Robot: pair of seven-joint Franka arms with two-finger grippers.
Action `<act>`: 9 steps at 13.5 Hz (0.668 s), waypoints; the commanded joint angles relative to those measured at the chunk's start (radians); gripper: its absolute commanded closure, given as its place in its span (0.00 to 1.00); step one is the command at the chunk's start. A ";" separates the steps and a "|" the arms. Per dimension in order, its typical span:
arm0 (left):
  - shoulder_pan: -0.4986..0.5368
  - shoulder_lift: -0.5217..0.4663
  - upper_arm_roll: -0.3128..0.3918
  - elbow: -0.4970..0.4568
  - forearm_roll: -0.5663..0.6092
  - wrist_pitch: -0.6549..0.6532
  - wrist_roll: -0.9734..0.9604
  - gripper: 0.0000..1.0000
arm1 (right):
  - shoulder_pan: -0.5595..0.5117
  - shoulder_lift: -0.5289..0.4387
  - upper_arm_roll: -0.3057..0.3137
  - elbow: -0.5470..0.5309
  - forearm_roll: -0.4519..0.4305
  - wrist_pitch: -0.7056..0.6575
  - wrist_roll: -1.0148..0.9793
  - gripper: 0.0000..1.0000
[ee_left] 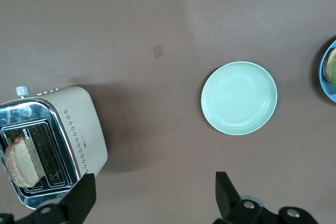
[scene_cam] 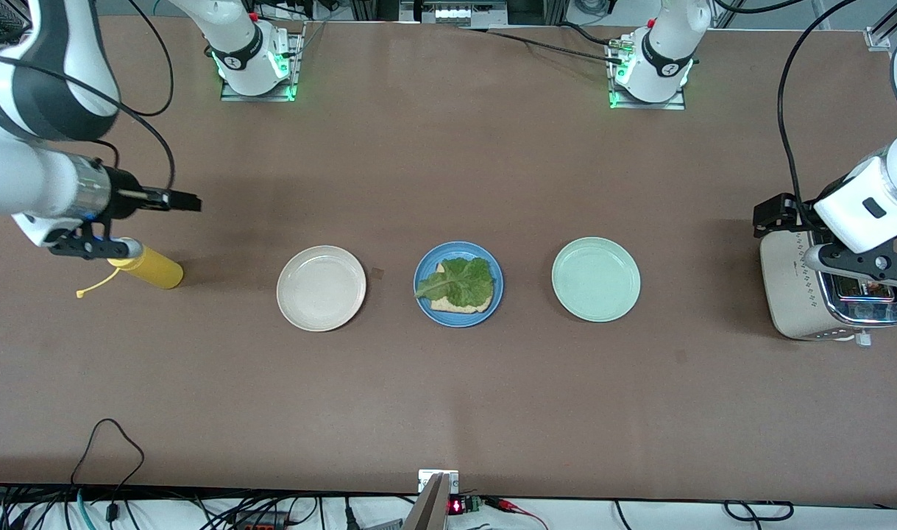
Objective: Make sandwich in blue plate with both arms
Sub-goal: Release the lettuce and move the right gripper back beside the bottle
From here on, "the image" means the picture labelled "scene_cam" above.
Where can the beige chrome toaster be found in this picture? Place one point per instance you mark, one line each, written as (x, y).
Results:
(786, 287)

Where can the blue plate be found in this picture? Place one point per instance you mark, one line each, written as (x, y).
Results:
(458, 320)

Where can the green lettuce leaf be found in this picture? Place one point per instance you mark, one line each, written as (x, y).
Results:
(459, 283)

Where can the aluminium corner bracket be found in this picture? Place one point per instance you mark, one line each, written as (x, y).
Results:
(878, 38)

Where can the circuit board red display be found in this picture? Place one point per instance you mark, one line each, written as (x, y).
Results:
(457, 506)

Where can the aluminium camera mount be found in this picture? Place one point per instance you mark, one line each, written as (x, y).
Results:
(430, 508)

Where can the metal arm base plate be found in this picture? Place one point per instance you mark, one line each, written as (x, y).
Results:
(650, 105)
(257, 96)

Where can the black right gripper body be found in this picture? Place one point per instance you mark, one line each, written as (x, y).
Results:
(124, 193)

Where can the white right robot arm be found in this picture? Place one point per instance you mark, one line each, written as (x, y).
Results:
(235, 29)

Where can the toasted bread slice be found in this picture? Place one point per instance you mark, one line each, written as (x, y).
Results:
(448, 304)

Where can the grey device white buttons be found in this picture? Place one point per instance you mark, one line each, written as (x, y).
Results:
(455, 13)

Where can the red black clip leads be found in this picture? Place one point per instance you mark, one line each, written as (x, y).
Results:
(507, 505)

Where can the yellow squeeze bottle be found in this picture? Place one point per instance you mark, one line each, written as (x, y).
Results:
(157, 269)

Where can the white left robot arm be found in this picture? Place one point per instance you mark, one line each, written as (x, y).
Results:
(658, 85)

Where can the beige plate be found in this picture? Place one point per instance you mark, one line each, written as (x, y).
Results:
(321, 288)

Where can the black power strip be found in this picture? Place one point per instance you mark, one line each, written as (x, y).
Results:
(257, 521)

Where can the pale green plate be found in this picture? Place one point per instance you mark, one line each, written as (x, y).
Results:
(595, 280)

